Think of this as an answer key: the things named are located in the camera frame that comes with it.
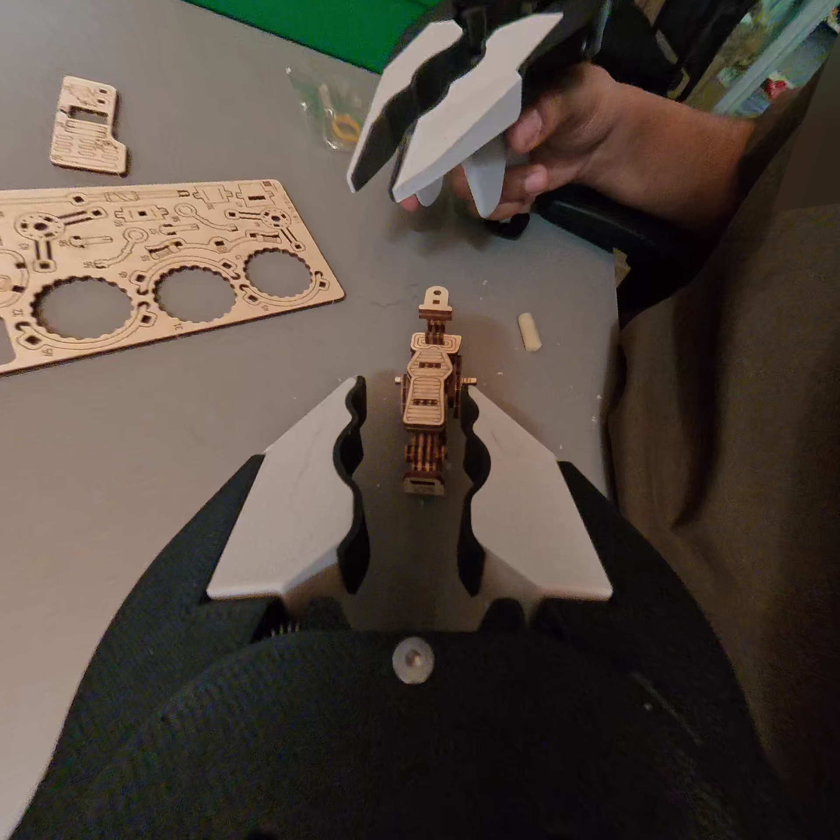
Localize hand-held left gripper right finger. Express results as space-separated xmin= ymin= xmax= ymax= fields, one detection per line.
xmin=457 ymin=383 xmax=615 ymax=602

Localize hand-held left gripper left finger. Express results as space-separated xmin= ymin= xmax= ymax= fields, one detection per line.
xmin=206 ymin=375 xmax=372 ymax=619

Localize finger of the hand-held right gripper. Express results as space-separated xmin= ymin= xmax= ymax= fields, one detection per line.
xmin=346 ymin=20 xmax=488 ymax=194
xmin=388 ymin=12 xmax=566 ymax=204

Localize wooden model motorcycle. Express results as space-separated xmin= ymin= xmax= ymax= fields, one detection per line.
xmin=395 ymin=285 xmax=479 ymax=497

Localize person's right forearm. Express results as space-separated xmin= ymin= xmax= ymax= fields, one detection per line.
xmin=626 ymin=85 xmax=763 ymax=232

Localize grey desk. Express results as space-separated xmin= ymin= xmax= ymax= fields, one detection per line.
xmin=0 ymin=0 xmax=622 ymax=821

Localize person's right hand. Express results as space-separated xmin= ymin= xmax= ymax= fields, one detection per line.
xmin=400 ymin=62 xmax=635 ymax=222

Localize clear plastic parts bag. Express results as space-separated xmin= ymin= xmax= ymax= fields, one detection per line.
xmin=285 ymin=63 xmax=370 ymax=153

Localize green board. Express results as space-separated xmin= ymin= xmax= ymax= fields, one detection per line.
xmin=180 ymin=0 xmax=442 ymax=74

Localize black chair armrest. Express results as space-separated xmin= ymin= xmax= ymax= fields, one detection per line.
xmin=532 ymin=187 xmax=665 ymax=271

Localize wooden puzzle sheet round holes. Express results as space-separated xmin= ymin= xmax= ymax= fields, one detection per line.
xmin=0 ymin=178 xmax=346 ymax=377

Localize small wooden puzzle sheet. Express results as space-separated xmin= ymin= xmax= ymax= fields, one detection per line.
xmin=49 ymin=75 xmax=130 ymax=177

